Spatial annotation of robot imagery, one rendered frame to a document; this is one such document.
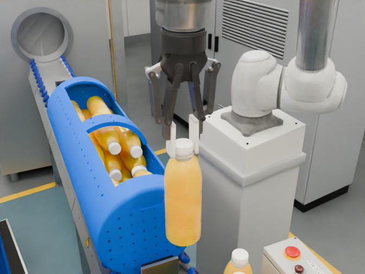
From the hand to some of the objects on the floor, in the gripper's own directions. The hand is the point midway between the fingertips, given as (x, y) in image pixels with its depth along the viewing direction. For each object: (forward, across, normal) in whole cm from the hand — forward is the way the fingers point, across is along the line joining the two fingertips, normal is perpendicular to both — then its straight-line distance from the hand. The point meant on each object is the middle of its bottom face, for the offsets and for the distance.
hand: (182, 137), depth 76 cm
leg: (+148, +10, -115) cm, 188 cm away
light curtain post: (+149, -29, -160) cm, 221 cm away
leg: (+150, +12, -214) cm, 261 cm away
